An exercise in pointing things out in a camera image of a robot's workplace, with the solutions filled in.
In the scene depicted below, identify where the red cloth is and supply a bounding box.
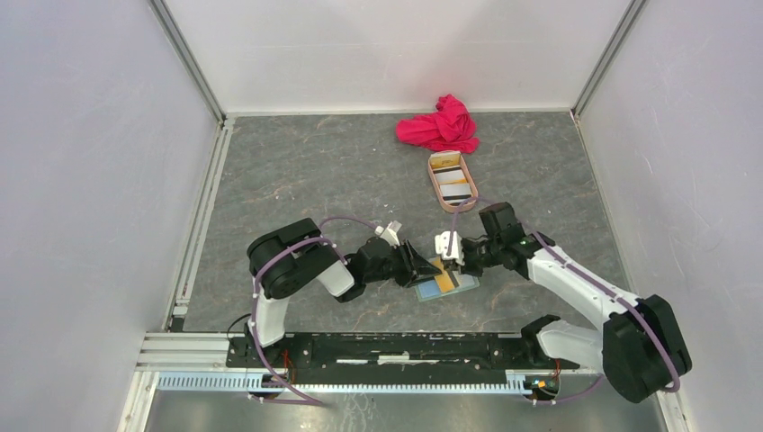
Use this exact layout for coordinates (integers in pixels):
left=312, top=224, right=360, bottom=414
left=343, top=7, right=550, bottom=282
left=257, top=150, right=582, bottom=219
left=395, top=94, right=480, bottom=154

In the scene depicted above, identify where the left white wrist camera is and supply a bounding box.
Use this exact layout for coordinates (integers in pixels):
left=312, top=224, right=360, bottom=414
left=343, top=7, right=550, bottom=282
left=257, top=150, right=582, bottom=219
left=374, top=220, right=402, bottom=247

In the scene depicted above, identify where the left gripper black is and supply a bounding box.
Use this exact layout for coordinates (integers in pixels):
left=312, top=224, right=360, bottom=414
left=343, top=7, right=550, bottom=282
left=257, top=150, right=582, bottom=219
left=364, top=238, right=442, bottom=287

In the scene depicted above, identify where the green card holder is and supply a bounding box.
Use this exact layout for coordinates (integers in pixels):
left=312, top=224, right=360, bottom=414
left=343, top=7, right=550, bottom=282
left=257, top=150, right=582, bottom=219
left=415, top=257, right=480, bottom=302

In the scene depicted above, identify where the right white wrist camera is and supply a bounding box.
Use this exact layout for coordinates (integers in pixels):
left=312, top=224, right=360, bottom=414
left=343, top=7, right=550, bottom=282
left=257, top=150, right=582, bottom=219
left=435, top=230, right=464, bottom=266

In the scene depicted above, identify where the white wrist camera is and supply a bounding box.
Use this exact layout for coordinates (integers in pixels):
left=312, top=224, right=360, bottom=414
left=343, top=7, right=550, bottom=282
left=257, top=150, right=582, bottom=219
left=374, top=220, right=402, bottom=247
left=435, top=230, right=464, bottom=266

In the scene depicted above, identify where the pink oval tray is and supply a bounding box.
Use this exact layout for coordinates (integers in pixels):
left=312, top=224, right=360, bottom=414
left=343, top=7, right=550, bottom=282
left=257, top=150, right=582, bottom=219
left=427, top=150, right=479, bottom=213

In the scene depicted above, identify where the yellow credit card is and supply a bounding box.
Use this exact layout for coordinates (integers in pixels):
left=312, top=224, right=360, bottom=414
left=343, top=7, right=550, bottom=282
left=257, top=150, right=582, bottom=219
left=432, top=257, right=460, bottom=295

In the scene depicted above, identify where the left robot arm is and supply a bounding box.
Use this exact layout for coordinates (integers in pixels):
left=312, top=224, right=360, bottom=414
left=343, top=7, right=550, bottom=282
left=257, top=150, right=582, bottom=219
left=247, top=218, right=443, bottom=367

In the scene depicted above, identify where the printed card in tray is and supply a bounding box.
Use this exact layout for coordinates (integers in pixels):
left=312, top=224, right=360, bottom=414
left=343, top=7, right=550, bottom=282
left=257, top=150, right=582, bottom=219
left=433, top=167, right=468, bottom=185

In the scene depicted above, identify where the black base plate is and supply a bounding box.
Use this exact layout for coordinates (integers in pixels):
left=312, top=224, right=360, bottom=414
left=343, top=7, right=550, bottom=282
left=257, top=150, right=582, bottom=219
left=226, top=332, right=579, bottom=385

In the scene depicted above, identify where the white slotted cable duct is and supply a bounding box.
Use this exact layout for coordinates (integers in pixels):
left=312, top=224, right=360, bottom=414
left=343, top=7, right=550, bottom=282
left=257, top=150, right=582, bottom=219
left=157, top=372, right=531, bottom=396

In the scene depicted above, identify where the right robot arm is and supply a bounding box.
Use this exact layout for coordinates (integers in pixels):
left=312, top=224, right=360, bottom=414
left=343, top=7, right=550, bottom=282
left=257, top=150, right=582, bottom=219
left=438, top=202, right=693, bottom=403

